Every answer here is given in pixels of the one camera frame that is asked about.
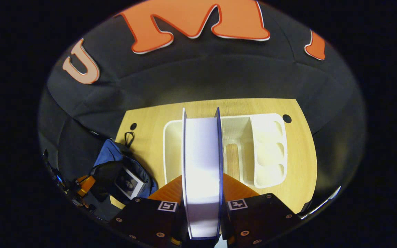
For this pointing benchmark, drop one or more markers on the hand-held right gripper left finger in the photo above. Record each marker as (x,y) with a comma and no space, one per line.
(150,220)

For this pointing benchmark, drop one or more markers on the blue book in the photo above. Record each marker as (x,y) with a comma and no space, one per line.
(202,172)

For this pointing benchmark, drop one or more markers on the blue schoolbag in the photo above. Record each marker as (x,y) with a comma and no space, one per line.
(107,151)

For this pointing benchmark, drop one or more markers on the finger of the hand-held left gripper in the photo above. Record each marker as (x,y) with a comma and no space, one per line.
(86,185)

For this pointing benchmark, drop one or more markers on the white bookshelf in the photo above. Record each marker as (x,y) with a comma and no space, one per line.
(267,151)

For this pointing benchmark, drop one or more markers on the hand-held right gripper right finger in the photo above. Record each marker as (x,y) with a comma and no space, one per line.
(260,220)

